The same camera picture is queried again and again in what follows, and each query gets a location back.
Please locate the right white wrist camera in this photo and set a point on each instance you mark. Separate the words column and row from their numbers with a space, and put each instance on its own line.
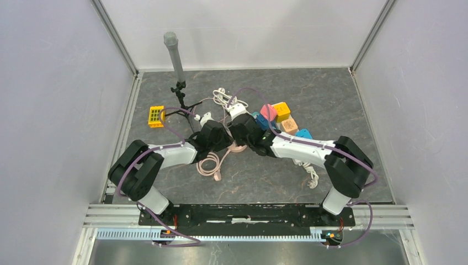
column 236, row 110

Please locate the light blue cube adapter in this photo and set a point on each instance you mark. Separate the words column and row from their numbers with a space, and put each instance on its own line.
column 304, row 133

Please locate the grey microphone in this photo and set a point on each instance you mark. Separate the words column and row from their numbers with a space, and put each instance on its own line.
column 171, row 43

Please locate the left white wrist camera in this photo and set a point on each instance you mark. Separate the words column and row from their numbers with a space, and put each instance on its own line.
column 204, row 118

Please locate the aluminium frame rail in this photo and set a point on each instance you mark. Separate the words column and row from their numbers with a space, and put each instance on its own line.
column 121, row 222

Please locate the teal power strip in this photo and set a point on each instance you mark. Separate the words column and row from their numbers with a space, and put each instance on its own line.
column 255, row 116

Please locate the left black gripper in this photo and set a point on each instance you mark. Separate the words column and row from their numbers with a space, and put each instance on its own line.
column 224, row 141

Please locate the dark blue cube adapter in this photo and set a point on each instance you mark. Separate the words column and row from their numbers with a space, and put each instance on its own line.
column 263, row 122

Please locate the pink cube adapter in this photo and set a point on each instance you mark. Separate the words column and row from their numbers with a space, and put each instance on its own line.
column 268, row 112

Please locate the yellow cube adapter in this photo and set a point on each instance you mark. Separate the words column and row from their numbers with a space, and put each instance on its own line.
column 282, row 112

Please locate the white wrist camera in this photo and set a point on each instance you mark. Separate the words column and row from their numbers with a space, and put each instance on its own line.
column 204, row 118
column 236, row 110

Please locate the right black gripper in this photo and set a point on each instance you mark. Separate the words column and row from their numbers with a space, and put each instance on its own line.
column 238, row 141

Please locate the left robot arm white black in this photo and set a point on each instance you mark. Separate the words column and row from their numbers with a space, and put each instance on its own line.
column 135, row 171

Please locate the black tripod stand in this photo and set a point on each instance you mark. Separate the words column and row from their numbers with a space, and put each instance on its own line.
column 180, row 96

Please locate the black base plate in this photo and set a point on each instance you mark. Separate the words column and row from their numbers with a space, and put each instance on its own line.
column 290, row 219

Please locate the round pink power socket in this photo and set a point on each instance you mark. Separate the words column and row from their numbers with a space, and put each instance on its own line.
column 236, row 148

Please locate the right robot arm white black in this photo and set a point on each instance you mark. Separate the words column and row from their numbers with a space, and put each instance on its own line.
column 347, row 166

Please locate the yellow socket block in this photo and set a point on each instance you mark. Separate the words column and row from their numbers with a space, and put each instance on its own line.
column 156, row 116

